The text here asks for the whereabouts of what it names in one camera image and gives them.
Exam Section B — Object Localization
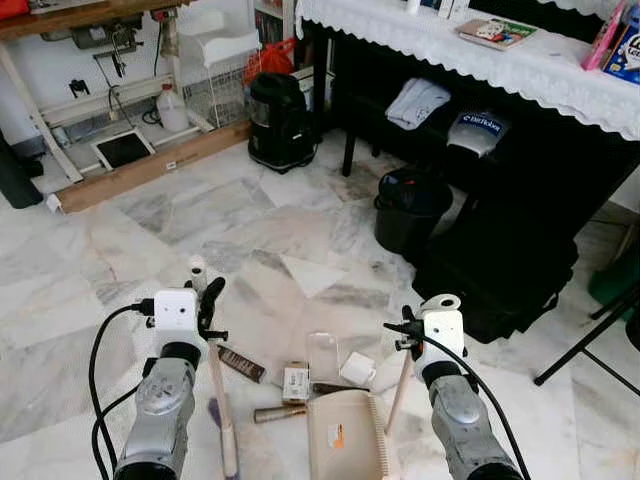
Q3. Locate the white plastic stool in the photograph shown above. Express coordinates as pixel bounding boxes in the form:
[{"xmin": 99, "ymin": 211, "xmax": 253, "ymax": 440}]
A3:
[{"xmin": 177, "ymin": 7, "xmax": 263, "ymax": 69}]

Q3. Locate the wooden workbench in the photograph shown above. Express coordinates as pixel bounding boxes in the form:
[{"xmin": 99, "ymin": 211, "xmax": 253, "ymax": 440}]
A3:
[{"xmin": 0, "ymin": 0, "xmax": 216, "ymax": 186}]

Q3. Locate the clear plastic jug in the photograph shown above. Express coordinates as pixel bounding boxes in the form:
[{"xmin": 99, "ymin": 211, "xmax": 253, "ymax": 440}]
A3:
[{"xmin": 156, "ymin": 84, "xmax": 192, "ymax": 134}]

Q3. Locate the table with white lace cloth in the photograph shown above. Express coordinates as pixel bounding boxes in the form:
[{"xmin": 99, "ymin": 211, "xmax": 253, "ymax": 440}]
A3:
[{"xmin": 296, "ymin": 0, "xmax": 640, "ymax": 201}]

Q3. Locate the black bucket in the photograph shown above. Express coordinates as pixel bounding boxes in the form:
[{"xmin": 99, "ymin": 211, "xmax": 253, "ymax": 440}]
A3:
[{"xmin": 373, "ymin": 167, "xmax": 455, "ymax": 257}]

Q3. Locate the grey bag with blue label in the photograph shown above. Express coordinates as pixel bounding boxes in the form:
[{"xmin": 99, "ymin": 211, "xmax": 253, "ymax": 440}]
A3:
[{"xmin": 444, "ymin": 109, "xmax": 513, "ymax": 161}]

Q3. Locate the red plastic bag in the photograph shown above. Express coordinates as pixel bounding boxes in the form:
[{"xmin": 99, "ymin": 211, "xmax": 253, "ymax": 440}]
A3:
[{"xmin": 243, "ymin": 37, "xmax": 299, "ymax": 87}]

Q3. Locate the brown snack wrapper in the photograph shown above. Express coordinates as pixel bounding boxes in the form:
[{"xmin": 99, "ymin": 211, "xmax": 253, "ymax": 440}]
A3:
[{"xmin": 217, "ymin": 346, "xmax": 268, "ymax": 385}]

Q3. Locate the long brown cardboard box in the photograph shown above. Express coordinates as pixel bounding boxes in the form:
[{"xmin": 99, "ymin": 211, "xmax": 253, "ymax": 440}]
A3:
[{"xmin": 44, "ymin": 120, "xmax": 253, "ymax": 215}]

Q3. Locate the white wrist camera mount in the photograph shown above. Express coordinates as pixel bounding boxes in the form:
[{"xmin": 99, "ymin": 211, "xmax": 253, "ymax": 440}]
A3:
[
  {"xmin": 152, "ymin": 288, "xmax": 202, "ymax": 347},
  {"xmin": 420, "ymin": 308, "xmax": 468, "ymax": 367}
]

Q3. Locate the small white paper box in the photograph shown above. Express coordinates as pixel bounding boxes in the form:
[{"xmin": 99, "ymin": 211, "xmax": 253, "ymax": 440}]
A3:
[{"xmin": 339, "ymin": 351, "xmax": 378, "ymax": 388}]

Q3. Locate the gold metallic tube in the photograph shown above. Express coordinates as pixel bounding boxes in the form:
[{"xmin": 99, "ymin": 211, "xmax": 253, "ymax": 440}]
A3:
[{"xmin": 252, "ymin": 402, "xmax": 309, "ymax": 424}]

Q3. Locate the white wire cage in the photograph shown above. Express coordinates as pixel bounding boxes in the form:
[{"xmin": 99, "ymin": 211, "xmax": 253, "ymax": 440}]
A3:
[{"xmin": 183, "ymin": 50, "xmax": 253, "ymax": 129}]

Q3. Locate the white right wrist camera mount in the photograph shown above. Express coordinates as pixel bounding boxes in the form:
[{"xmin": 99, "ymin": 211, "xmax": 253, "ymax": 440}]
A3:
[{"xmin": 420, "ymin": 308, "xmax": 468, "ymax": 367}]

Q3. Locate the cream plastic dustpan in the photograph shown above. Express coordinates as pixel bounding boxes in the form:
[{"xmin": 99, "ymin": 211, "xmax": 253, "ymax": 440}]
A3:
[{"xmin": 304, "ymin": 293, "xmax": 463, "ymax": 480}]

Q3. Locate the pink box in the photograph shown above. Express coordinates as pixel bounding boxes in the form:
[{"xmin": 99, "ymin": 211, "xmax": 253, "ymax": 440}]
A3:
[{"xmin": 582, "ymin": 0, "xmax": 628, "ymax": 72}]

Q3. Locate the clear plastic package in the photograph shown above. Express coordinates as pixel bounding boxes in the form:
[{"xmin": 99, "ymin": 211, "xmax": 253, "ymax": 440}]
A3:
[{"xmin": 307, "ymin": 331, "xmax": 342, "ymax": 389}]

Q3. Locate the white framed tablet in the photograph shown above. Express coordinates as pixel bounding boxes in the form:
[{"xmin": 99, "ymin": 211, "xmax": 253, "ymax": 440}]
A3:
[{"xmin": 90, "ymin": 129, "xmax": 158, "ymax": 172}]

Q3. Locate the cream handled purple broom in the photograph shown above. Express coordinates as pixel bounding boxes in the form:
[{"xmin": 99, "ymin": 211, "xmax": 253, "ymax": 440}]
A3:
[{"xmin": 187, "ymin": 254, "xmax": 244, "ymax": 480}]

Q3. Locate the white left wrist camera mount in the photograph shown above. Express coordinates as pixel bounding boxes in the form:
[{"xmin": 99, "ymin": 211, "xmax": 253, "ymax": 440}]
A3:
[{"xmin": 152, "ymin": 288, "xmax": 202, "ymax": 347}]

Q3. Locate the dark green bin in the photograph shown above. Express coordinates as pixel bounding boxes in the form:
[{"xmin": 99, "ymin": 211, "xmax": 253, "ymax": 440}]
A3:
[{"xmin": 0, "ymin": 128, "xmax": 45, "ymax": 210}]

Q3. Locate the black vacuum cleaner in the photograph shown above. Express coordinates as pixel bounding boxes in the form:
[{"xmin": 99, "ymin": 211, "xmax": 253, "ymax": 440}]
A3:
[{"xmin": 246, "ymin": 71, "xmax": 321, "ymax": 175}]

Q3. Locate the black tripod stand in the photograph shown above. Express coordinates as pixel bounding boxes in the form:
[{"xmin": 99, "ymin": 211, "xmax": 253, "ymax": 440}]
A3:
[{"xmin": 533, "ymin": 285, "xmax": 640, "ymax": 397}]

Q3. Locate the grey folded cloth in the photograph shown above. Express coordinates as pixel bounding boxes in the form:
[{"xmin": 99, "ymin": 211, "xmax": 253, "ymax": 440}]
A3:
[{"xmin": 385, "ymin": 77, "xmax": 453, "ymax": 132}]

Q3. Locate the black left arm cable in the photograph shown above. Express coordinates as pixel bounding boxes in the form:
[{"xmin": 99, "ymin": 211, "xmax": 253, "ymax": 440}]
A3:
[{"xmin": 88, "ymin": 298, "xmax": 157, "ymax": 480}]

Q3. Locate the green container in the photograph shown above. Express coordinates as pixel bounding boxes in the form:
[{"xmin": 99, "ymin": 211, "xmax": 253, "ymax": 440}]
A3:
[{"xmin": 587, "ymin": 238, "xmax": 640, "ymax": 313}]

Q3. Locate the black suitcase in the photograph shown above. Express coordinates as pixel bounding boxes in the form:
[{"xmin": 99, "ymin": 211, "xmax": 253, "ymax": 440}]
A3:
[{"xmin": 413, "ymin": 190, "xmax": 583, "ymax": 344}]

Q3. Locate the colourful book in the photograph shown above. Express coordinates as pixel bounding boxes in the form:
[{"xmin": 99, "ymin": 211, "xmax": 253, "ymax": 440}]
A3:
[{"xmin": 457, "ymin": 17, "xmax": 540, "ymax": 52}]

